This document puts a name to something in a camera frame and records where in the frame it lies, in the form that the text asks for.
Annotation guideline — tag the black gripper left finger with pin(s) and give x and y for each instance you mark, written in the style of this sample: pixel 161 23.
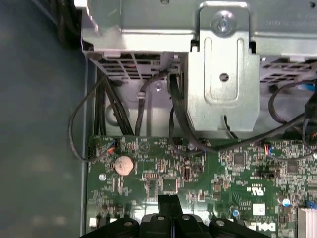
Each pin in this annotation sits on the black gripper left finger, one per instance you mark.
pixel 164 205

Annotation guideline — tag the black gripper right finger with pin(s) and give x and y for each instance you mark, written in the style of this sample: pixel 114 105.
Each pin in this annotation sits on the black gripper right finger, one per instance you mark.
pixel 177 208

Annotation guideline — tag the green motherboard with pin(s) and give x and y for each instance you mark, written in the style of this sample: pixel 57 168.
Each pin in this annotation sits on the green motherboard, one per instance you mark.
pixel 223 178

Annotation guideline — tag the round coin battery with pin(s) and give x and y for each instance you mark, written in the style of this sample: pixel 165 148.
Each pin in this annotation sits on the round coin battery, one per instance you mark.
pixel 123 164

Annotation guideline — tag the silver metal drive cage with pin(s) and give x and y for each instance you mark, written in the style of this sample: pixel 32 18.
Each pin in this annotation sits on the silver metal drive cage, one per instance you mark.
pixel 223 104

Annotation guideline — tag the silver chipset heatsink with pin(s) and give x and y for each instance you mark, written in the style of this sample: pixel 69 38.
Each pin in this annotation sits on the silver chipset heatsink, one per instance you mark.
pixel 308 223

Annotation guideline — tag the black PC case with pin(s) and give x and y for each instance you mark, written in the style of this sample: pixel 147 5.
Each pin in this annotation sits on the black PC case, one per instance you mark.
pixel 37 124

